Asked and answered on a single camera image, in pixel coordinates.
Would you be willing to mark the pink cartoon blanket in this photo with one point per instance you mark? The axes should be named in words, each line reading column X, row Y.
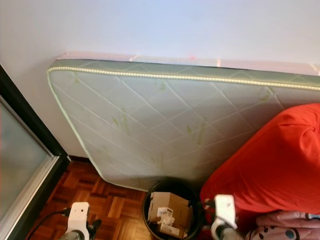
column 290, row 225

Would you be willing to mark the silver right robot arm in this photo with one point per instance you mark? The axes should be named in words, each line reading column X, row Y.
column 225, row 234

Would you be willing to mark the black waste bin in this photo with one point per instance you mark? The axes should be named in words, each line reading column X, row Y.
column 190, row 192

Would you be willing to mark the dark wooden skirting board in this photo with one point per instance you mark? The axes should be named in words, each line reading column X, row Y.
column 79, row 158

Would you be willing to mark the thick red cushion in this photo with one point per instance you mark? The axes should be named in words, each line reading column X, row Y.
column 270, row 165

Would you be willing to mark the green quilted mattress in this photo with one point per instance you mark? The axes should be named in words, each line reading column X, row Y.
column 155, row 125

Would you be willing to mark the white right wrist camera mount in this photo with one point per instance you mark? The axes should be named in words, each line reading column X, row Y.
column 225, row 206

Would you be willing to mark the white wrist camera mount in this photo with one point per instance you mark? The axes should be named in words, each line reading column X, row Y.
column 225, row 206
column 79, row 214

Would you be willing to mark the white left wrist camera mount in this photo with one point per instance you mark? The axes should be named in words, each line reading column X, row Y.
column 79, row 214

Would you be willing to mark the black door frame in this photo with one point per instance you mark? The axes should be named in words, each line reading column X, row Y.
column 30, row 116

